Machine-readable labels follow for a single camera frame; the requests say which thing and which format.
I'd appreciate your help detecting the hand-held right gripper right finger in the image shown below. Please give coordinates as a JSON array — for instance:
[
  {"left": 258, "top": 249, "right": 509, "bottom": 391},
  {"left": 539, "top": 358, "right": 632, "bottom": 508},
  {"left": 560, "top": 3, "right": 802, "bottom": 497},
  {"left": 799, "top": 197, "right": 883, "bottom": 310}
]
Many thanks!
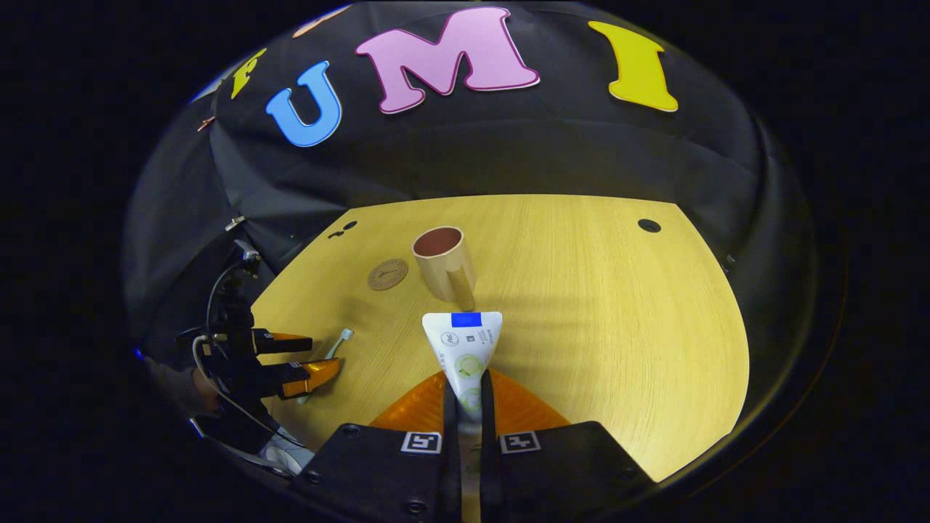
[{"left": 480, "top": 369, "right": 658, "bottom": 523}]

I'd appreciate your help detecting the white cable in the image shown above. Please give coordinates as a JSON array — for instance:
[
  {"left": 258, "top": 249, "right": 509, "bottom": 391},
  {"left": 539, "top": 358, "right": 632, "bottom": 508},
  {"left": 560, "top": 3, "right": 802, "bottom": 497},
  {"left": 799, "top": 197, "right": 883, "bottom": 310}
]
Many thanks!
[{"left": 191, "top": 333, "right": 306, "bottom": 450}]

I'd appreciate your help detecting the beige cup with brown inside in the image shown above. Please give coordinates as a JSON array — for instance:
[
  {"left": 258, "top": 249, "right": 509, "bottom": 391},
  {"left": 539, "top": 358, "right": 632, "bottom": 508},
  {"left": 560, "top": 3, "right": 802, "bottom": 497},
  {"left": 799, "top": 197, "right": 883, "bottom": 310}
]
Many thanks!
[{"left": 412, "top": 226, "right": 478, "bottom": 312}]

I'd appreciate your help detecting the white toothpaste tube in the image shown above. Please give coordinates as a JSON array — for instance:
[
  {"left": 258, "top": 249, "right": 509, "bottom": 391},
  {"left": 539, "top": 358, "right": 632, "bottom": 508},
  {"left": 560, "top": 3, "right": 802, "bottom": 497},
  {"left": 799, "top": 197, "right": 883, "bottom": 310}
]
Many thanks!
[{"left": 422, "top": 311, "right": 504, "bottom": 509}]

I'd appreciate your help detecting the black backdrop cloth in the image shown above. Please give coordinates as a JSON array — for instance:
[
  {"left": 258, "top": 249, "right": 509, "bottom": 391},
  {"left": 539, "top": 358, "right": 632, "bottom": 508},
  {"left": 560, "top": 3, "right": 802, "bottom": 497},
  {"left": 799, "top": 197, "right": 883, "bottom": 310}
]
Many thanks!
[{"left": 124, "top": 0, "right": 818, "bottom": 437}]

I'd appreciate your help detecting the pale green toothbrush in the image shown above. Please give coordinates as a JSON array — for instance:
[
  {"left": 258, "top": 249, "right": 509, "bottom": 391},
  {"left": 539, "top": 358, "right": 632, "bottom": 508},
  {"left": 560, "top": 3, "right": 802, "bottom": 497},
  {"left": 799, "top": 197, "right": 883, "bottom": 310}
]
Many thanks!
[{"left": 296, "top": 328, "right": 355, "bottom": 405}]

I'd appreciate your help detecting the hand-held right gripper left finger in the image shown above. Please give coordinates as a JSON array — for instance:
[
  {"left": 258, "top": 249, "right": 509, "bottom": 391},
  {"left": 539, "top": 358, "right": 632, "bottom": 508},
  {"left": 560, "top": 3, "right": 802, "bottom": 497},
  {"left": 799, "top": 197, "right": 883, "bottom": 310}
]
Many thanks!
[{"left": 291, "top": 369, "right": 462, "bottom": 523}]

